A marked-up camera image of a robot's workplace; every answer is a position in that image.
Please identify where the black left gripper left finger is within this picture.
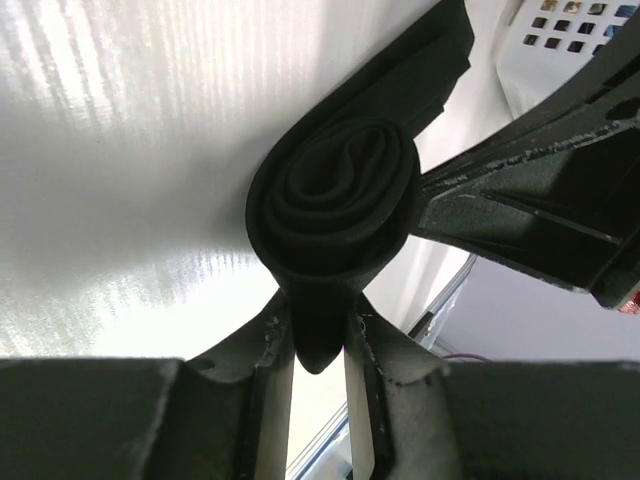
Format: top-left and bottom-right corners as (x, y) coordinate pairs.
(144, 293), (294, 479)

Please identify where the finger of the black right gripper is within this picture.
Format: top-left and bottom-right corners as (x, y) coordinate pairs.
(412, 10), (639, 308)

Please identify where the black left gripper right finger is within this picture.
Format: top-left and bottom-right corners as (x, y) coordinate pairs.
(345, 296), (450, 479)

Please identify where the black tie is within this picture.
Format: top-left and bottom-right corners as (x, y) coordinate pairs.
(245, 1), (474, 374)

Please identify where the white plastic basket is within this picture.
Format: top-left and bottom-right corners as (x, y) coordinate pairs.
(496, 0), (639, 118)

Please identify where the aluminium mounting rail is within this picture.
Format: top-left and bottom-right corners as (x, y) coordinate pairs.
(286, 254), (476, 480)

